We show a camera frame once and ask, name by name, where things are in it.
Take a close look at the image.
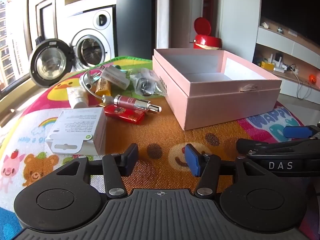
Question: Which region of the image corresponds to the black television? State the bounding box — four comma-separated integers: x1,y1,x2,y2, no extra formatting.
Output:
260,0,320,42

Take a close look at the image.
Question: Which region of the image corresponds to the pink cardboard box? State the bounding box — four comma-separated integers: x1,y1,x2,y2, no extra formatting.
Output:
152,48,283,131

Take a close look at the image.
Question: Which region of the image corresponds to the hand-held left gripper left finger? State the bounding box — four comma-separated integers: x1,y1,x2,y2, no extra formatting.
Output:
56,143,139,199

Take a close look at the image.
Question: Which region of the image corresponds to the red pedal bin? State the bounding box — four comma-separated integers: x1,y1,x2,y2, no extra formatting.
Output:
194,17,223,51

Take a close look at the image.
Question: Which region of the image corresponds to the silver washing machine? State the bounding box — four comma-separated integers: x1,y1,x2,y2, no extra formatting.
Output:
28,6,116,88

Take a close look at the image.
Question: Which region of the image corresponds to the white panelled door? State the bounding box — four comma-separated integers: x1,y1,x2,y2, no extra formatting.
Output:
35,0,58,46

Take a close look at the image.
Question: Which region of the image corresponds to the red perfume bottle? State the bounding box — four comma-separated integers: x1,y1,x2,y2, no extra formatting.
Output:
114,94,162,114

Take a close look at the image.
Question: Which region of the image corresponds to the white cable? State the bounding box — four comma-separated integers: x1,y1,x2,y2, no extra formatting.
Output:
79,69,111,103

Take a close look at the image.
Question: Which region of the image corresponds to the white router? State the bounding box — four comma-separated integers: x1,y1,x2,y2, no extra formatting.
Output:
269,52,288,73

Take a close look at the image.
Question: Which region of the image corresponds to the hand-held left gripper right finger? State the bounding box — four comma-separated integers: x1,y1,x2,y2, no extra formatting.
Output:
184,143,269,198

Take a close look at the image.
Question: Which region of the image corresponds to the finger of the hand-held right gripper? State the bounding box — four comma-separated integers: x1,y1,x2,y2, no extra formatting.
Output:
236,137,320,156
284,123,320,140

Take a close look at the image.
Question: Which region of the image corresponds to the window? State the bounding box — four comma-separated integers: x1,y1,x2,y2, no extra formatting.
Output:
0,0,33,93

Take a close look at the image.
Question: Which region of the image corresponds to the white wall shelf unit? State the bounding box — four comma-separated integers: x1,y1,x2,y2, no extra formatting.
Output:
252,17,320,91

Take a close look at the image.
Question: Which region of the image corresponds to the yellow liquid bottle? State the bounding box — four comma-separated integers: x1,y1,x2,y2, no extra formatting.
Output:
94,76,112,97

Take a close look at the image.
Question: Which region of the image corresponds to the white cream tube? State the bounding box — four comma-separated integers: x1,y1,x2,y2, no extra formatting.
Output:
67,87,90,109

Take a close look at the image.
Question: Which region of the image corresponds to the small white box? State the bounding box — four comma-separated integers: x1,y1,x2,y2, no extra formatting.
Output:
101,65,131,89

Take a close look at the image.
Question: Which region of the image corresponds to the white packaging box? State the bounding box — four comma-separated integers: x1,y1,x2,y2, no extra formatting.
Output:
44,107,107,156

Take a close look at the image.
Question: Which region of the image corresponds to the colourful cartoon play mat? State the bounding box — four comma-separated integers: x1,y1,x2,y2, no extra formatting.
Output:
0,56,320,232

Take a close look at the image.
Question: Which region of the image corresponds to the flat red box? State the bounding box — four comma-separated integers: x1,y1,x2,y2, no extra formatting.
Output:
103,104,146,126

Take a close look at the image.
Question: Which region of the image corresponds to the clear plastic bag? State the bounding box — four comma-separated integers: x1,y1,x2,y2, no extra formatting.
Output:
131,68,168,98

